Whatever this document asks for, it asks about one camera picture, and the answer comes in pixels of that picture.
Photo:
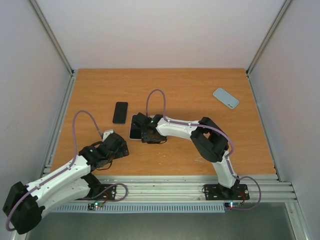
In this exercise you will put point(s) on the aluminium corner post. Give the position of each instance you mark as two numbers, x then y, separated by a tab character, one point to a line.
269	34
46	26

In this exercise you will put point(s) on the grey slotted cable duct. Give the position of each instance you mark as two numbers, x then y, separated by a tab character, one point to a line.
143	208

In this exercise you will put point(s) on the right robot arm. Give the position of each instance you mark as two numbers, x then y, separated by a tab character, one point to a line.
209	140

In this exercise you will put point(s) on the lavender phone case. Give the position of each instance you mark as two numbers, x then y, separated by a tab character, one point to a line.
130	135

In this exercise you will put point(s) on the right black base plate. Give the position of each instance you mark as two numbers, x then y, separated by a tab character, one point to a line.
215	192

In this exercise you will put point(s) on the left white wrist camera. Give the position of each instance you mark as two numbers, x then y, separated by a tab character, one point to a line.
106	134

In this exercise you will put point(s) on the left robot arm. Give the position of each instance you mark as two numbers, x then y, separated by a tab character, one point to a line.
27	204

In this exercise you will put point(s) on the left aluminium corner post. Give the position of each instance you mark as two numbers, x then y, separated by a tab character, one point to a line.
46	26

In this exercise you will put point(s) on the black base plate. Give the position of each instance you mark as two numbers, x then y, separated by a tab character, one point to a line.
215	192
109	194

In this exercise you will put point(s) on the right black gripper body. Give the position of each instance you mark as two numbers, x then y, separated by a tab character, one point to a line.
139	122

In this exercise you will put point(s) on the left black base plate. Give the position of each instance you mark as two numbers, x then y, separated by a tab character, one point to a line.
109	194

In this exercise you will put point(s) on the aluminium front frame rails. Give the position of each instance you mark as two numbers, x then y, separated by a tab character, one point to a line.
188	188

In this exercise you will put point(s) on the right aluminium corner post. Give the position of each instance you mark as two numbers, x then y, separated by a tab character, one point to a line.
269	34

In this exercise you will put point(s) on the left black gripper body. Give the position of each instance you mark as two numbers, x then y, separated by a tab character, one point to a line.
120	153

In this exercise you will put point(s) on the light blue phone case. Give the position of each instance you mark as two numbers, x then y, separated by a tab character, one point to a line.
226	98

